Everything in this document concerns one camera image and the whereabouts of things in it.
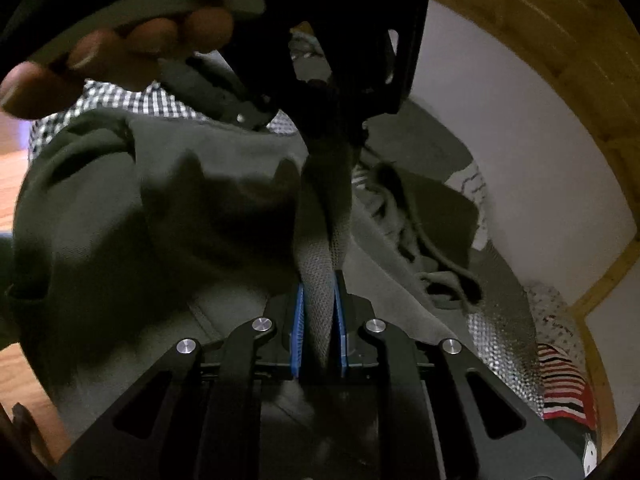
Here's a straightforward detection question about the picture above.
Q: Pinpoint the red white striped garment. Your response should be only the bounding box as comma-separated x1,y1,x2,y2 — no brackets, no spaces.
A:
537,344,598,431

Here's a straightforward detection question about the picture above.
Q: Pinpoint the grey hooded sweatshirt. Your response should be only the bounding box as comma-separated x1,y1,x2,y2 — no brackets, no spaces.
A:
8,98,486,480

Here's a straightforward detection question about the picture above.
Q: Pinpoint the grey striped blanket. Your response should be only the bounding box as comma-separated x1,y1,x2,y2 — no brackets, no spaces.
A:
352,101,544,414

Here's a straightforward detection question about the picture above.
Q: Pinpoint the white patterned pillow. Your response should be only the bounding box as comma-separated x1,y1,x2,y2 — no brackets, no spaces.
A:
524,282,586,370

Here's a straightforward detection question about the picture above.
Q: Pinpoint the person's left hand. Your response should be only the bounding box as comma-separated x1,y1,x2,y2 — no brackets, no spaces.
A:
1,6,233,120

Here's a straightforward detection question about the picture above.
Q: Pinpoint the wooden bunk bed frame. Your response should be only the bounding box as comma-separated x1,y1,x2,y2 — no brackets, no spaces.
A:
429,0,640,451

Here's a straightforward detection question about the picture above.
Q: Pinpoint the black white gingham bedsheet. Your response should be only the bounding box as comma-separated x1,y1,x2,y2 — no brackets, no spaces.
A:
28,79,298,162

